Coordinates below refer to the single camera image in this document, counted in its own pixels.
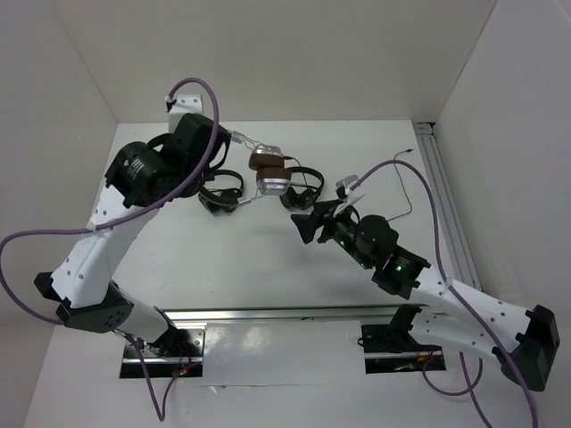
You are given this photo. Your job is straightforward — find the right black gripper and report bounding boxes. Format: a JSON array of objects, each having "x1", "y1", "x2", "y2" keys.
[{"x1": 290, "y1": 198, "x2": 373, "y2": 268}]

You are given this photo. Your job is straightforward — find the brown silver headphones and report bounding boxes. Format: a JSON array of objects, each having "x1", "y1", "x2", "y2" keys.
[{"x1": 198, "y1": 131, "x2": 292, "y2": 207}]

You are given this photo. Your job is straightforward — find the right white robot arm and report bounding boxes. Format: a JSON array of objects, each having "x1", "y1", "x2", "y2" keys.
[{"x1": 291, "y1": 201, "x2": 560, "y2": 391}]

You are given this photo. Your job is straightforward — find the right black folded headphones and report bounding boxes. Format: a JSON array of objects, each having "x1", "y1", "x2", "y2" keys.
[{"x1": 279, "y1": 167, "x2": 325, "y2": 211}]

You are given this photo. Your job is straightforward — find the black folded headphones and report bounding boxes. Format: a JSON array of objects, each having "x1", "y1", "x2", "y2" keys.
[
  {"x1": 279, "y1": 167, "x2": 325, "y2": 211},
  {"x1": 198, "y1": 169, "x2": 244, "y2": 216}
]

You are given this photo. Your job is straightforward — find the left black folded headphones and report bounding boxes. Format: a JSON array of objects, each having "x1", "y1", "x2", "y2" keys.
[{"x1": 198, "y1": 169, "x2": 244, "y2": 216}]

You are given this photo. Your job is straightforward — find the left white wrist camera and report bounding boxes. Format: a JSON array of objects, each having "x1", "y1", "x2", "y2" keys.
[{"x1": 168, "y1": 95, "x2": 203, "y2": 133}]

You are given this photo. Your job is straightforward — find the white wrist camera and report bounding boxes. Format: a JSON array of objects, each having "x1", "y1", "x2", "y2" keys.
[
  {"x1": 168, "y1": 95, "x2": 203, "y2": 133},
  {"x1": 334, "y1": 175, "x2": 365, "y2": 217}
]

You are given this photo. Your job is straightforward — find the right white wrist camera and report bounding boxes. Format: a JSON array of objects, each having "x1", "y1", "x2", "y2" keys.
[{"x1": 334, "y1": 175, "x2": 365, "y2": 217}]

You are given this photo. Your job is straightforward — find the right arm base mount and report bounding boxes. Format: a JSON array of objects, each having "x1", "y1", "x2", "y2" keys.
[{"x1": 358, "y1": 325, "x2": 446, "y2": 375}]

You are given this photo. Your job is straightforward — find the aluminium side rail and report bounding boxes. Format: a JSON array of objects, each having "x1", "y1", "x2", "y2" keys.
[{"x1": 413, "y1": 122, "x2": 483, "y2": 291}]

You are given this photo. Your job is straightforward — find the aluminium front rail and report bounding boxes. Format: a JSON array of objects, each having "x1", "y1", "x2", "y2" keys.
[{"x1": 164, "y1": 304, "x2": 401, "y2": 324}]

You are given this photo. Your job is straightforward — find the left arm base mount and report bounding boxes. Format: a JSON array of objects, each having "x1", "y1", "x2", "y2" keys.
[{"x1": 119, "y1": 323, "x2": 206, "y2": 379}]

